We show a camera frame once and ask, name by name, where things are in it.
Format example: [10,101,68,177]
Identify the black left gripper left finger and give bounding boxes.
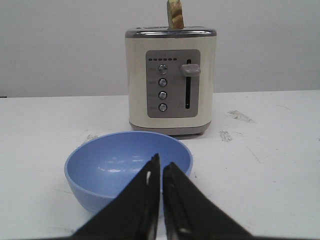
[72,154,161,238]

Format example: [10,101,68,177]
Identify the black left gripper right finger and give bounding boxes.
[162,162,252,238]

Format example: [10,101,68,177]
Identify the blue bowl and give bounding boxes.
[64,131,194,214]

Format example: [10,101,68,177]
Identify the cream two-slot toaster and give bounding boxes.
[125,26,217,136]

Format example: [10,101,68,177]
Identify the toast slice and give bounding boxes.
[166,0,185,30]

